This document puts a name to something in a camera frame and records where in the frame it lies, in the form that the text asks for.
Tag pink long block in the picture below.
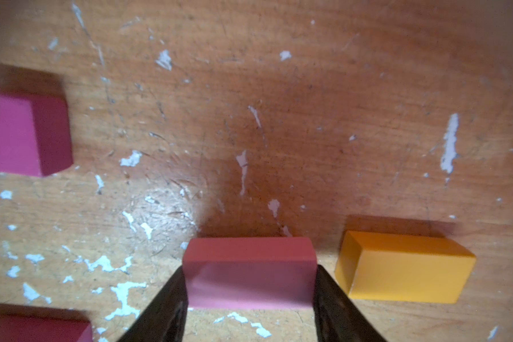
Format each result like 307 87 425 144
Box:
182 237 317 309

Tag orange long block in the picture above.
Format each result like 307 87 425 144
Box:
335 231 477 304

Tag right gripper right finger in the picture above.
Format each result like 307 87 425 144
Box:
313 265 386 342

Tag magenta long block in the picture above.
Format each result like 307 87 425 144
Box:
0 315 93 341

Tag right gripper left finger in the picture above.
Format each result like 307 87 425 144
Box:
119 266 189 342

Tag small magenta block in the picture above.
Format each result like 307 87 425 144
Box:
0 93 74 178

